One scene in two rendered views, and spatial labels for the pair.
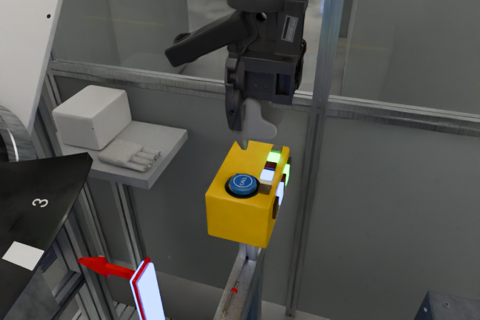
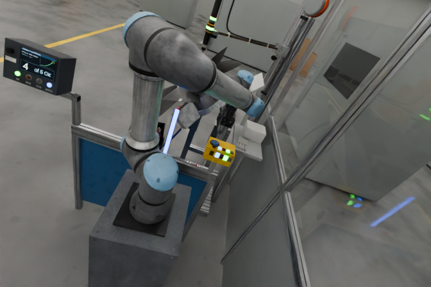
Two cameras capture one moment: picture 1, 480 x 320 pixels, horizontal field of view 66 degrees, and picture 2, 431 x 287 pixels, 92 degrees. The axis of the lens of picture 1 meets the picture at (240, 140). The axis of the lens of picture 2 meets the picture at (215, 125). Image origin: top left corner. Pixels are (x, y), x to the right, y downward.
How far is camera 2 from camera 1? 0.91 m
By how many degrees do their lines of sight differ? 55
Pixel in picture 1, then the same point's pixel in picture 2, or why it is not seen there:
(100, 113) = (251, 129)
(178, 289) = (224, 209)
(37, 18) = not seen: hidden behind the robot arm
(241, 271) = (204, 169)
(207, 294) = (224, 221)
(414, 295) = not seen: outside the picture
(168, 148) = (249, 153)
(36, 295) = (187, 123)
